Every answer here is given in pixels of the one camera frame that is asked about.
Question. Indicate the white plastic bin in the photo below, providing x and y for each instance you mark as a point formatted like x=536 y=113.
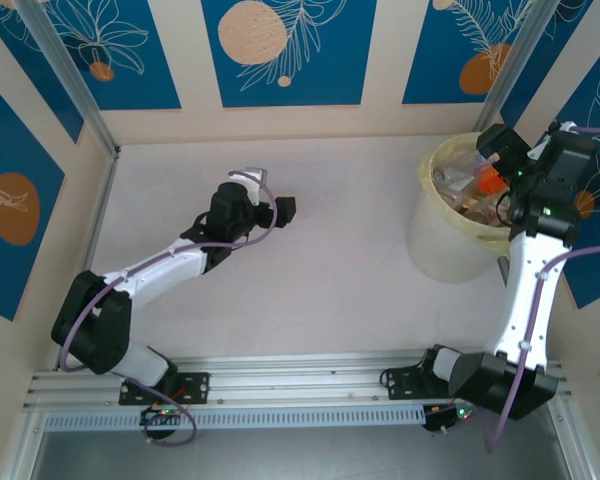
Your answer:
x=440 y=245

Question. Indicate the yellow plastic bin liner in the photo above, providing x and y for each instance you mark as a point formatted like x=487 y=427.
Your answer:
x=480 y=234

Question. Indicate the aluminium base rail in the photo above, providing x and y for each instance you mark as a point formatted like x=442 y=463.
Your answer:
x=290 y=380

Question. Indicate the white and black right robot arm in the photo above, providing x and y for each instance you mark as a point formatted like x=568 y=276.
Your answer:
x=530 y=300

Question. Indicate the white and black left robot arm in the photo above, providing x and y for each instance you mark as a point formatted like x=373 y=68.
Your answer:
x=155 y=270

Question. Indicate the orange label bottle beige cap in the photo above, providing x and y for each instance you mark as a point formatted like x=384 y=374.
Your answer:
x=491 y=181

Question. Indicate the aluminium frame post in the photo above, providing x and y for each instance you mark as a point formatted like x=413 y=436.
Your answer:
x=80 y=100
x=505 y=75

